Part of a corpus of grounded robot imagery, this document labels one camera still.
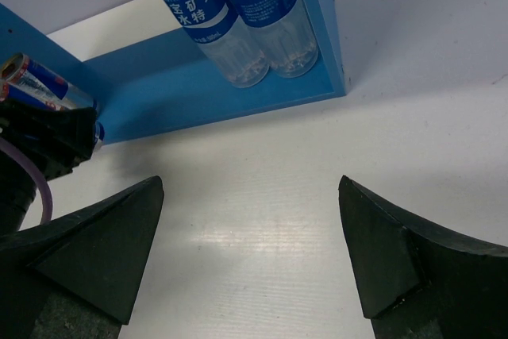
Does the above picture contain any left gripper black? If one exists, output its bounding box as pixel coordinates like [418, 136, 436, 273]
[0, 100, 97, 236]

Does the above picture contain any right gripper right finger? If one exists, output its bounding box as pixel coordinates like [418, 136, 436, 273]
[338, 176, 507, 338]

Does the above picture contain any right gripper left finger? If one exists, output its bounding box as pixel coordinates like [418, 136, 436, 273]
[1, 176, 164, 338]

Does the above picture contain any Red Bull can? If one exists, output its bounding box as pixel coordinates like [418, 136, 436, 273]
[1, 52, 99, 111]
[1, 79, 105, 151]

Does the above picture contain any blue and yellow shelf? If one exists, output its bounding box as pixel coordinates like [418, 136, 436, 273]
[1, 0, 347, 143]

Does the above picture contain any left Pocari Sweat bottle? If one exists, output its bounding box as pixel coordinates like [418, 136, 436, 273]
[164, 0, 269, 88]

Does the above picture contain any pocari sweat bottle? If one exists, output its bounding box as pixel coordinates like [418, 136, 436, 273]
[164, 0, 269, 88]
[231, 0, 319, 78]

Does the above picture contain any right Pocari Sweat bottle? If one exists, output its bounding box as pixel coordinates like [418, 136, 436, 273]
[231, 0, 319, 78]

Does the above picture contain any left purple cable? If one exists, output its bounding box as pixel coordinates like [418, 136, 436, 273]
[0, 138, 54, 224]

